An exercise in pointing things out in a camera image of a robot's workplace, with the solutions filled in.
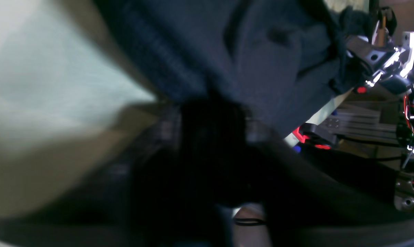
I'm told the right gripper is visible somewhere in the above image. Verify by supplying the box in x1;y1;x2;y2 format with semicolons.
346;32;414;94

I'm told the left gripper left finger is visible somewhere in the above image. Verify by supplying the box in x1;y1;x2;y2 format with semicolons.
0;106;181;247

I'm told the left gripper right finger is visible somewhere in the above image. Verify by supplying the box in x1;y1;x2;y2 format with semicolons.
241;119;414;247

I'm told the dark navy T-shirt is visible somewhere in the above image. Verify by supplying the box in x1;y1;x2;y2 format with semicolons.
94;0;372;137

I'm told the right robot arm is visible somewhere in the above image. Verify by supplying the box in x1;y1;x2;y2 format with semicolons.
346;7;414;212

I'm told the blue orange bar clamp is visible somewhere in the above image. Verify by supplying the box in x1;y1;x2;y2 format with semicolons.
292;122;340;153

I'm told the light green table cloth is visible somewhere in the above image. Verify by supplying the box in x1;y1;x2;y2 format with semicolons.
0;0;184;218

